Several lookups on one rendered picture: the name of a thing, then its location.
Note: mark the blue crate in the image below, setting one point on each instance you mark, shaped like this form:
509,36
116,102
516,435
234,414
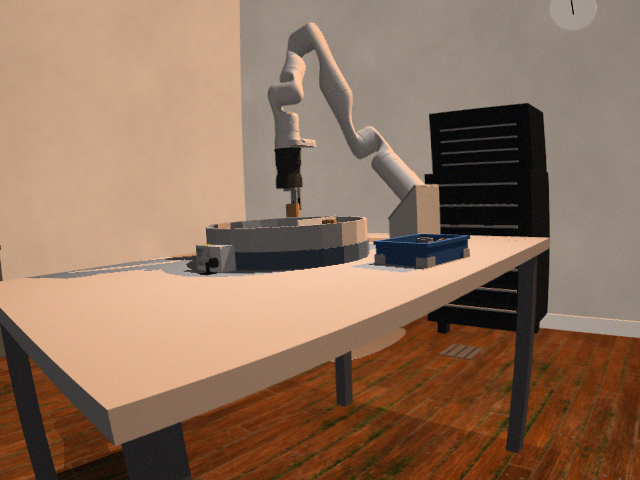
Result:
407,252

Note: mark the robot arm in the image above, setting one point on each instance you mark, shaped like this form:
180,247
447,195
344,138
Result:
338,95

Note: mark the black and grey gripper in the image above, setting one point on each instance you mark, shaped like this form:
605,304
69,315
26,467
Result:
288,162

